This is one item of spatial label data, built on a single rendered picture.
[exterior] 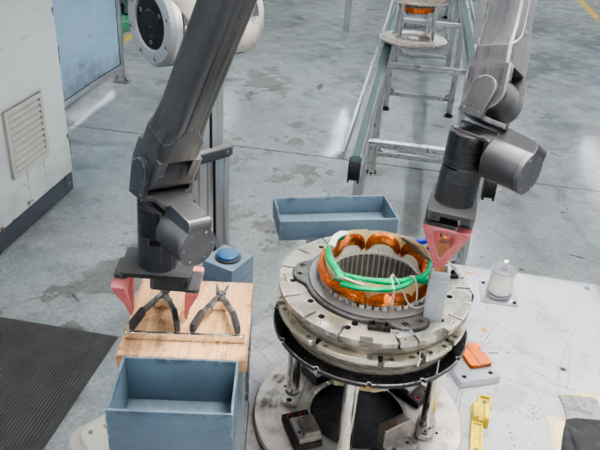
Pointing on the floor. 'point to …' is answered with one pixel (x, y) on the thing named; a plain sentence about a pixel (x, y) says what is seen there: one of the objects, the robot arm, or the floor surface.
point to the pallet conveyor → (389, 54)
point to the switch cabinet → (30, 118)
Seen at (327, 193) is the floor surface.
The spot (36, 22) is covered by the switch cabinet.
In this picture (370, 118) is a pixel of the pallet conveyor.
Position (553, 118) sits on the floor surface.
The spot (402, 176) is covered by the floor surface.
